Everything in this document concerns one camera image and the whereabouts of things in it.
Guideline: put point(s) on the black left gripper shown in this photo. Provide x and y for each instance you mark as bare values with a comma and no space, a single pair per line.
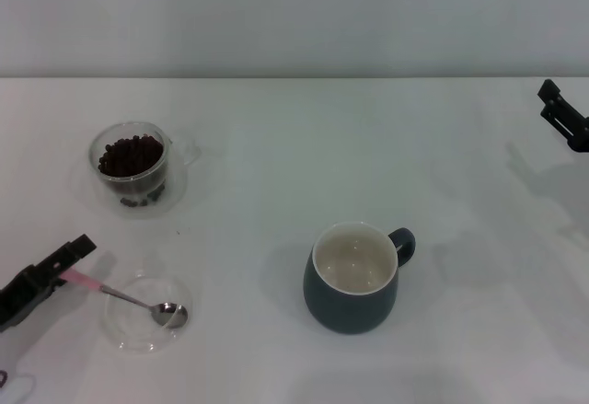
23,298

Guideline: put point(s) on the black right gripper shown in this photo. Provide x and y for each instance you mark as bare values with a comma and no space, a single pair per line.
580,137

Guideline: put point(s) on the loose spilled coffee beans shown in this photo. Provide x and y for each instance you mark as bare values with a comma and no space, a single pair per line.
154,197

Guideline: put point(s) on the coffee beans heap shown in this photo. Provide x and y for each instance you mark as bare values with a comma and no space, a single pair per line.
131,155

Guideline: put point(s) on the small clear glass dish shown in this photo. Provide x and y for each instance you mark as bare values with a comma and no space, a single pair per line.
138,332

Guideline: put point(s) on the clear glass saucer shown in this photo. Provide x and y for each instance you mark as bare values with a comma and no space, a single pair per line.
177,198

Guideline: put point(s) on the clear glass cup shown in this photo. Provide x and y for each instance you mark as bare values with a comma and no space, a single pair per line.
134,187

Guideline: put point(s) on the dark grey ceramic mug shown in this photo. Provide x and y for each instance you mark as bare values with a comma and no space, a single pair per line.
340,312

